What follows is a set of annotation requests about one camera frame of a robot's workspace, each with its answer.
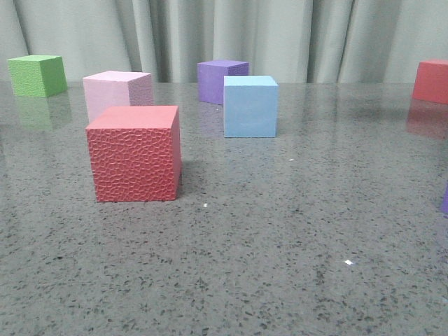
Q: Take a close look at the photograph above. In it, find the light blue foam cube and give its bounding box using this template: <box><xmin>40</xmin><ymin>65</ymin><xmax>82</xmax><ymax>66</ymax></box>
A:
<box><xmin>223</xmin><ymin>76</ymin><xmax>279</xmax><ymax>138</ymax></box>

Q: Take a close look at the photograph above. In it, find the large red textured cube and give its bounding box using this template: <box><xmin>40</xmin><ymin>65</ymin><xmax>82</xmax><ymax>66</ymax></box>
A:
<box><xmin>85</xmin><ymin>106</ymin><xmax>181</xmax><ymax>202</ymax></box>

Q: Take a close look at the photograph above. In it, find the purple foam cube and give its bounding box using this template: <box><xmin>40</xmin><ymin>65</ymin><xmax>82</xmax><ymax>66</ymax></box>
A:
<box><xmin>197</xmin><ymin>59</ymin><xmax>249</xmax><ymax>105</ymax></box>

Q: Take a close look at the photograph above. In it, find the pink foam cube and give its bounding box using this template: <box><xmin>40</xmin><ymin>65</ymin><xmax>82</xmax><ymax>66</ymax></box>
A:
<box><xmin>83</xmin><ymin>71</ymin><xmax>154</xmax><ymax>122</ymax></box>

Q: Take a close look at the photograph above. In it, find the grey-green curtain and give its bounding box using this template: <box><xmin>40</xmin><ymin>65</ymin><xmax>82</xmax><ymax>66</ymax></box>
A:
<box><xmin>1</xmin><ymin>1</ymin><xmax>447</xmax><ymax>83</ymax></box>

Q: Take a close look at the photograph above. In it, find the green foam cube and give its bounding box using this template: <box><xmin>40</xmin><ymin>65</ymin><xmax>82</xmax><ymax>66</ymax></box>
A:
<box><xmin>7</xmin><ymin>55</ymin><xmax>67</xmax><ymax>97</ymax></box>

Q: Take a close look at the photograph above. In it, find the purple cube at edge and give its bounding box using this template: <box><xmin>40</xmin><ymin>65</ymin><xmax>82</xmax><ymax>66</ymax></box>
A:
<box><xmin>440</xmin><ymin>185</ymin><xmax>448</xmax><ymax>214</ymax></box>

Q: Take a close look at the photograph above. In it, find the red foam cube far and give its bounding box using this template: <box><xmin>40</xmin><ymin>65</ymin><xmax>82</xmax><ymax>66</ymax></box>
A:
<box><xmin>412</xmin><ymin>59</ymin><xmax>448</xmax><ymax>104</ymax></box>

